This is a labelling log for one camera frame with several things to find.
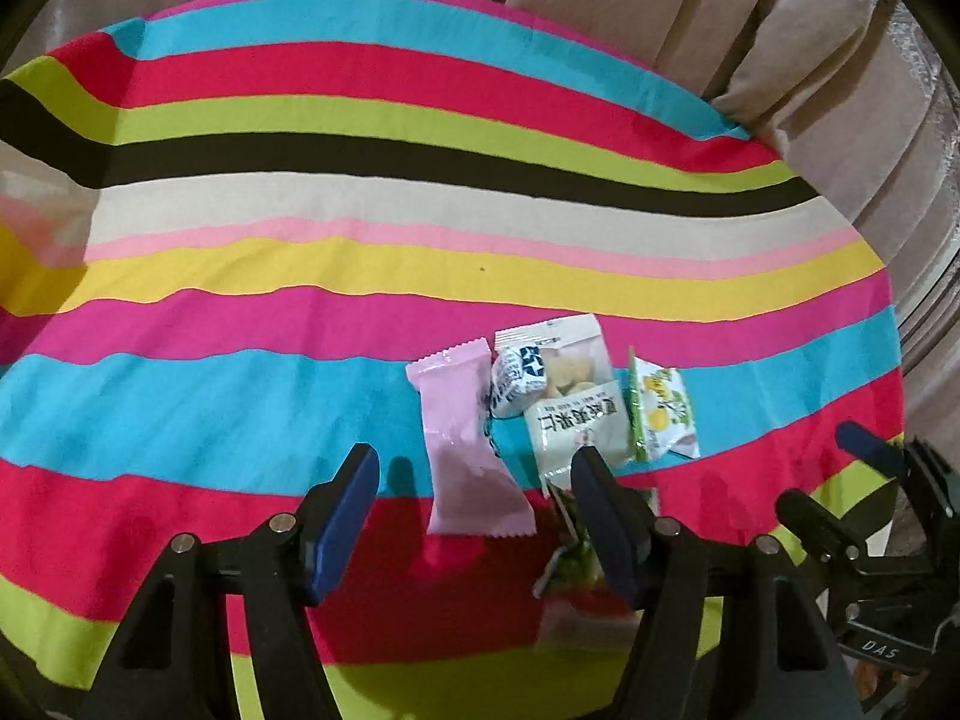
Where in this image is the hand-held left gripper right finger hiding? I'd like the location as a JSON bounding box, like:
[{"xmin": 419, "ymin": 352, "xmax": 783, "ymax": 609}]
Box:
[{"xmin": 570, "ymin": 446, "xmax": 863, "ymax": 720}]

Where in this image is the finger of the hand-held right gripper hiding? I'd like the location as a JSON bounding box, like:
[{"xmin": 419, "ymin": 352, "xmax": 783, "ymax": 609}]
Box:
[
  {"xmin": 835, "ymin": 421, "xmax": 914, "ymax": 479},
  {"xmin": 775, "ymin": 490, "xmax": 880, "ymax": 572}
]

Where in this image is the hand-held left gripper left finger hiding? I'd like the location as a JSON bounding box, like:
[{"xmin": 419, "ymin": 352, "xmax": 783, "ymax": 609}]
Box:
[{"xmin": 79, "ymin": 442, "xmax": 382, "ymax": 720}]

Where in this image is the green snack packet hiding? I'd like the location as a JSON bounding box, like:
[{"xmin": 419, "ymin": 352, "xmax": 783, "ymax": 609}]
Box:
[{"xmin": 532, "ymin": 484, "xmax": 661, "ymax": 602}]

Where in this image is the clear snack packet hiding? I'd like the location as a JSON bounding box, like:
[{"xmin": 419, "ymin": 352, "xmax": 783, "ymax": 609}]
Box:
[{"xmin": 535, "ymin": 591, "xmax": 644, "ymax": 651}]

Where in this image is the white windowed nut packet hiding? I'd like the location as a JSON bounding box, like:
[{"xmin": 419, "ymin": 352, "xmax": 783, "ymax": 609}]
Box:
[{"xmin": 495, "ymin": 313, "xmax": 632, "ymax": 497}]

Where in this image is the white green lemon candy packet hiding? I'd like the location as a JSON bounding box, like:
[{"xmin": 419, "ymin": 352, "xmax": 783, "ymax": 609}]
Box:
[{"xmin": 626, "ymin": 346, "xmax": 703, "ymax": 464}]

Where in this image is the pink snack packet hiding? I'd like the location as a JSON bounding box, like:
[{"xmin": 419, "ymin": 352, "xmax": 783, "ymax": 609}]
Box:
[{"xmin": 405, "ymin": 337, "xmax": 538, "ymax": 539}]

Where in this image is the small white blue candy packet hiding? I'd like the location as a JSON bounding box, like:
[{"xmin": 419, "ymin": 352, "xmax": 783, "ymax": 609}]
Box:
[{"xmin": 489, "ymin": 345, "xmax": 550, "ymax": 419}]

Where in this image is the striped colourful tablecloth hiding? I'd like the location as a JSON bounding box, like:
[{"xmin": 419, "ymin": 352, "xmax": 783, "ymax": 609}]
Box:
[{"xmin": 0, "ymin": 0, "xmax": 910, "ymax": 720}]

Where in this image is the beige lace-trimmed curtain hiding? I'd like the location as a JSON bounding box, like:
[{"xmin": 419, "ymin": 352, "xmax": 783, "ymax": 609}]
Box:
[{"xmin": 0, "ymin": 0, "xmax": 960, "ymax": 563}]

